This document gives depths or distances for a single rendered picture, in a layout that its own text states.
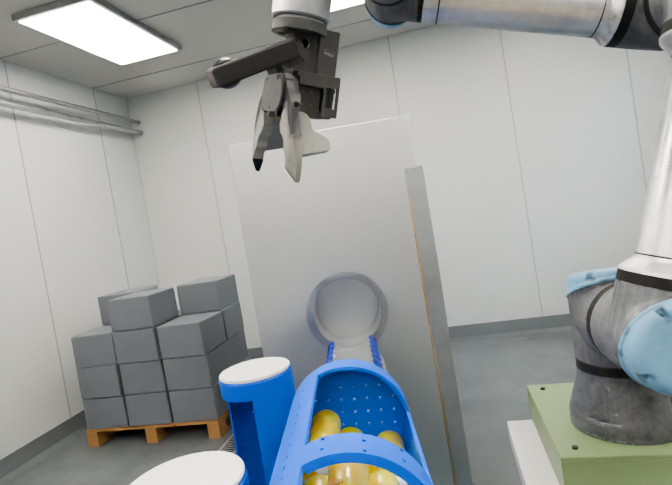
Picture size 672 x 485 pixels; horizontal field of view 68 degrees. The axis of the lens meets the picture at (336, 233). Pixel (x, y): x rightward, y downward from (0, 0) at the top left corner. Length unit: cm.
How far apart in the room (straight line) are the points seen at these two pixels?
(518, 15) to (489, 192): 481
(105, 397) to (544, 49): 527
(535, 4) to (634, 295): 41
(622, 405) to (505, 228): 483
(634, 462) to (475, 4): 65
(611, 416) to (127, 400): 408
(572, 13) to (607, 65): 511
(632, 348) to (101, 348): 424
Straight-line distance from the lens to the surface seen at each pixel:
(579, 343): 82
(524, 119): 566
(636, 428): 82
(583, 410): 84
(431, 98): 563
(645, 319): 64
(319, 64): 68
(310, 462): 80
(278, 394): 195
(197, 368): 417
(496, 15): 80
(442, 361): 183
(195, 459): 140
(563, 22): 81
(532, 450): 94
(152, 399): 445
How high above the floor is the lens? 158
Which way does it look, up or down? 2 degrees down
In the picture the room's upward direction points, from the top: 9 degrees counter-clockwise
